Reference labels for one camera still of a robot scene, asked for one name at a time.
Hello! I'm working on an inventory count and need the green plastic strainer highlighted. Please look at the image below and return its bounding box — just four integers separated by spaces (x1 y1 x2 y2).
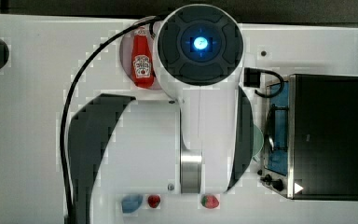
252 125 264 162

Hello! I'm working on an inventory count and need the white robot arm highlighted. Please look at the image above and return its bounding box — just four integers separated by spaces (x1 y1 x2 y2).
67 4 254 224

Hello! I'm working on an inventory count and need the red ketchup bottle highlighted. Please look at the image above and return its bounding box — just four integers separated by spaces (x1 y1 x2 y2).
131 27 154 89

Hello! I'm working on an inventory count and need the grey round plate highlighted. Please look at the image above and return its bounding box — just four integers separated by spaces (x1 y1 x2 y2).
119 24 160 91

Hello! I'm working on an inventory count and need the red green strawberry toy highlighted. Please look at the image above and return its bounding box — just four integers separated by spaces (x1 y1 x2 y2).
200 194 220 209

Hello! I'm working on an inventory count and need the blue plastic cup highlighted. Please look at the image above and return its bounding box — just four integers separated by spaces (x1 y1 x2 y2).
121 194 144 214

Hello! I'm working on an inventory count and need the black toaster oven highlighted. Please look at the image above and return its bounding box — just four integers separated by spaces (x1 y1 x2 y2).
259 74 358 201

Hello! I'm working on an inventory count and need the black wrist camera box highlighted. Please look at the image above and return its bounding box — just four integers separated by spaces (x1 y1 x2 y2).
243 68 261 88

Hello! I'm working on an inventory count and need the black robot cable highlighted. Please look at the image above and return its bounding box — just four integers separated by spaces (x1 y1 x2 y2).
59 15 162 224

